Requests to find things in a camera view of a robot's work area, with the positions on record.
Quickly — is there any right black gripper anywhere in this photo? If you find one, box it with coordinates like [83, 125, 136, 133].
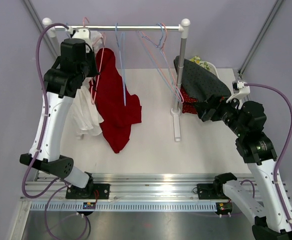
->
[193, 94, 247, 138]

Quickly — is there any red polka dot skirt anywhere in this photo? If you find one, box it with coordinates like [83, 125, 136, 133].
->
[180, 87, 198, 115]

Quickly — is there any dark grey dotted skirt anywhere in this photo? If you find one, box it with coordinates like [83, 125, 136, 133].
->
[181, 59, 231, 103]

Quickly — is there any pink hanger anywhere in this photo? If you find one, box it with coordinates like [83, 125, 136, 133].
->
[137, 22, 185, 104]
[82, 16, 106, 105]

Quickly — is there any white skirt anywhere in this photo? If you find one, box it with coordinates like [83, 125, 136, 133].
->
[70, 31, 104, 139]

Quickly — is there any lemon print skirt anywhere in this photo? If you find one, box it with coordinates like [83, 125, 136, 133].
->
[190, 56, 210, 71]

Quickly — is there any plain red skirt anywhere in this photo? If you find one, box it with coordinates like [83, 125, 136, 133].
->
[89, 48, 142, 154]

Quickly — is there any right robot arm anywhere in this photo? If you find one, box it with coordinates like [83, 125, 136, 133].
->
[194, 97, 292, 240]

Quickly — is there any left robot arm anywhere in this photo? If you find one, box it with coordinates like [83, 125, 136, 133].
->
[19, 38, 98, 199]

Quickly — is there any white perforated basket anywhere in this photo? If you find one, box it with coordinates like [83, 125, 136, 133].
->
[205, 61, 236, 97]

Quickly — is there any white clothes rack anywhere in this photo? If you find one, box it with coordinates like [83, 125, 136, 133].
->
[42, 17, 191, 142]

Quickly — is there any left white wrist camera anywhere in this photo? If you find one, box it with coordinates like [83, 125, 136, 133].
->
[67, 26, 92, 53]

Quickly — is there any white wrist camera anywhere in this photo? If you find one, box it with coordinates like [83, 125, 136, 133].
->
[226, 80, 251, 109]
[67, 26, 92, 53]

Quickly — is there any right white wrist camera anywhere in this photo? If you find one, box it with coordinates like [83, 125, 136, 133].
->
[226, 80, 251, 109]

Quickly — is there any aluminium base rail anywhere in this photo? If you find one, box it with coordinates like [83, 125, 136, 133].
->
[25, 173, 261, 202]

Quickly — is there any white slotted cable duct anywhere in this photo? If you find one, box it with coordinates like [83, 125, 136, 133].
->
[30, 201, 217, 212]

